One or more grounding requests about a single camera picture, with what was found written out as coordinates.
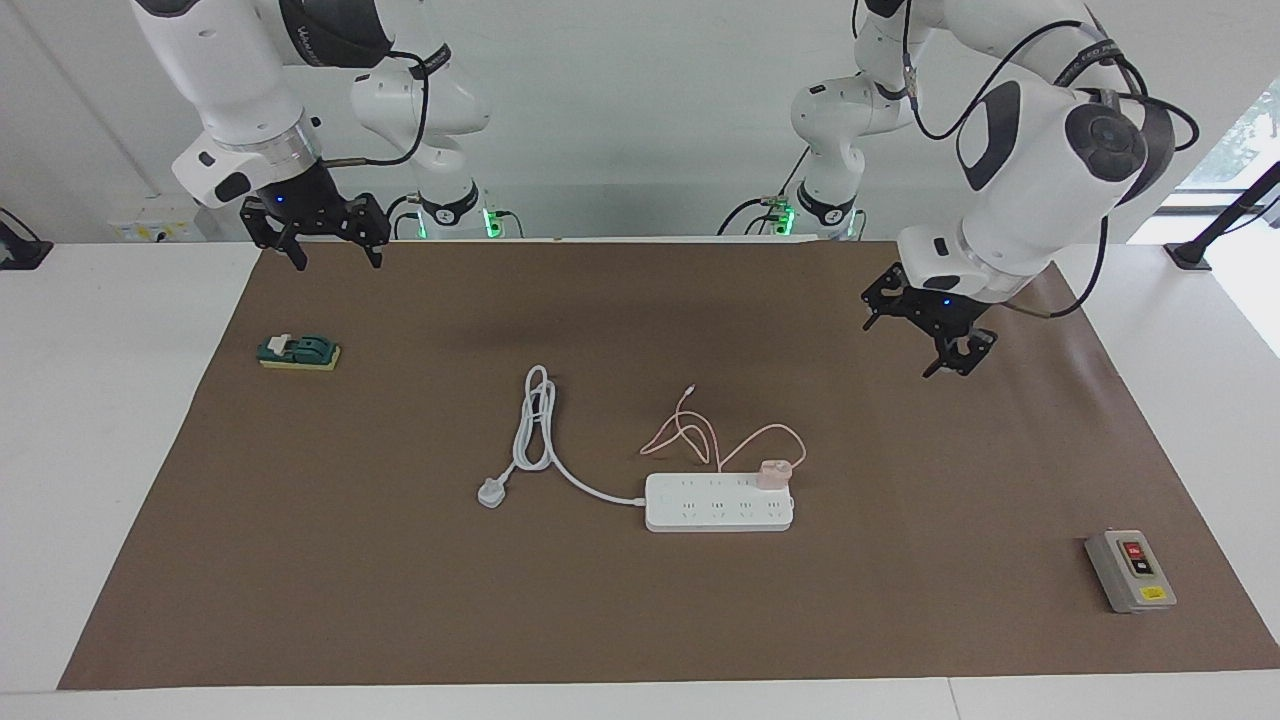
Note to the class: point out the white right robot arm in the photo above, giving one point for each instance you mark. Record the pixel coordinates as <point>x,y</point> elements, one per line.
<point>230,80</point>

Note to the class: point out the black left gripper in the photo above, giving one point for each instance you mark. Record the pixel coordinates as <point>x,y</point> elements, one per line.
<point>940,312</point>

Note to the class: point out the window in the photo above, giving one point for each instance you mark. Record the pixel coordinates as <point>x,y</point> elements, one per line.
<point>1250,140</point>

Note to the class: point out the grey on-off switch box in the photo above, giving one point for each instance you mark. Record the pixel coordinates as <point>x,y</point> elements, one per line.
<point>1130,575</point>

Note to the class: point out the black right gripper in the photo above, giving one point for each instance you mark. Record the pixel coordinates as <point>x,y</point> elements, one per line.
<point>305,200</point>

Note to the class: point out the pink charger block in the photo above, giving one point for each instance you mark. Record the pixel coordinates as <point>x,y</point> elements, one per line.
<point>774,472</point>

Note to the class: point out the small black table clamp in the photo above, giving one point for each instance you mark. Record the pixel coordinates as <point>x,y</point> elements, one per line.
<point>20,255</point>

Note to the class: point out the brown table mat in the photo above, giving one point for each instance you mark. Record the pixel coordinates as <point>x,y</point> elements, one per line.
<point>400,560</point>

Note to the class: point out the white wall outlet box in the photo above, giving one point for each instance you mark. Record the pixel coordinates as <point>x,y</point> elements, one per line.
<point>160,220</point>

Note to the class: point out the white power strip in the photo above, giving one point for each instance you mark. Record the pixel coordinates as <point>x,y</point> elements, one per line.
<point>720,508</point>

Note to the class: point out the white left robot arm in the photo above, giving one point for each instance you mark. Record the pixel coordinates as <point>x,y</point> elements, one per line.
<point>1030,170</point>

